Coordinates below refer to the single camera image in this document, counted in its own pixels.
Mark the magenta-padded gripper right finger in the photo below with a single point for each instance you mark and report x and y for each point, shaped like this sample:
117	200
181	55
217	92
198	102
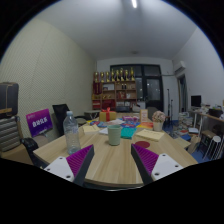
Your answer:
146	160

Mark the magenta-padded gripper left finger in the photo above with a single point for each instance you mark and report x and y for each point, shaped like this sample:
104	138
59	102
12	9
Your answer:
79	160

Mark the clear plastic water bottle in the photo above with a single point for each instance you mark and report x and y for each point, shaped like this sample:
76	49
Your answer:
72	136

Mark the flat round red coaster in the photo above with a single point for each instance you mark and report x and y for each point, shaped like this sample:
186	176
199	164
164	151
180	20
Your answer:
142	144

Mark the teal book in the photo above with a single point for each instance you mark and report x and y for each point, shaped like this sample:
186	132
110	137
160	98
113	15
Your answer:
128	132

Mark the pale yellow notepad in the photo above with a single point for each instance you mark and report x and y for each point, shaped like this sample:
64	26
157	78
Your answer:
90	129

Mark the orange red book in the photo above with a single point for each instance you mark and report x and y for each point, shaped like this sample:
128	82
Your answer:
146	125

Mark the white printed paper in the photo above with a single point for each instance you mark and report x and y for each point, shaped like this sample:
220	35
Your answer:
104	131

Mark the pale green cup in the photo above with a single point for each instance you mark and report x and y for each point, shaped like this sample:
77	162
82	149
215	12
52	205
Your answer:
114	136

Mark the pink flowers in white pot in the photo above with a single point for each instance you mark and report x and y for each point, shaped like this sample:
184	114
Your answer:
158	120

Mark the orange standing card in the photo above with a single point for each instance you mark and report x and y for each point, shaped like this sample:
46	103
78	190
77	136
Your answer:
144	116

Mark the grey armchair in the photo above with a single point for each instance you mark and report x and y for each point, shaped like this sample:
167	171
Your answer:
152	112

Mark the black office chair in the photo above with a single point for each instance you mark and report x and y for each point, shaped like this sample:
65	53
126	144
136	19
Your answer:
60	115

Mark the black chair armrest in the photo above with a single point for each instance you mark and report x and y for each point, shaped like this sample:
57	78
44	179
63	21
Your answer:
31	146

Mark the pile of colourful books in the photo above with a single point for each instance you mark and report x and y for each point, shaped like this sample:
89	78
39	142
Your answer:
182	124

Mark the yellow gift box red ribbon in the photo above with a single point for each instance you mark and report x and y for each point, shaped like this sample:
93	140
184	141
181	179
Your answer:
107	116

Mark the purple sign board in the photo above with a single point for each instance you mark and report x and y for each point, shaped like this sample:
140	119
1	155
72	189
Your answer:
39	122

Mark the white round stool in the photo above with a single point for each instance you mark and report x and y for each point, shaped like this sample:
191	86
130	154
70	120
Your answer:
215	145

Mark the dark glazed door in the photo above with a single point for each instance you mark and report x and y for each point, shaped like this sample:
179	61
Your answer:
151	90

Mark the wooden shelf unit with trophies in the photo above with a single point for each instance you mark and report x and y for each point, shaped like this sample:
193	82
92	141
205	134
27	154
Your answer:
113	93

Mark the grey striped chair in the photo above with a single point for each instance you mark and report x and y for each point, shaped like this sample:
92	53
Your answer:
9	133

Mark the wooden side desk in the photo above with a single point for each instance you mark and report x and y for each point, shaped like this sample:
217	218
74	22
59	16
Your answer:
210	116

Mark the black computer monitor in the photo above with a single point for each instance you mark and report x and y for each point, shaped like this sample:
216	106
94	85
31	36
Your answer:
196	101

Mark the dark bag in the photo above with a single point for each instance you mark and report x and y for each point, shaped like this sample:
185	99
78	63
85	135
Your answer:
8	98

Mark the ceiling tube light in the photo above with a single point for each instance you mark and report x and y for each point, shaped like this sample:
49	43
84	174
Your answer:
134	3

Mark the white wall air conditioner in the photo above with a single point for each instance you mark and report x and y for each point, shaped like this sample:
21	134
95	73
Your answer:
180	67

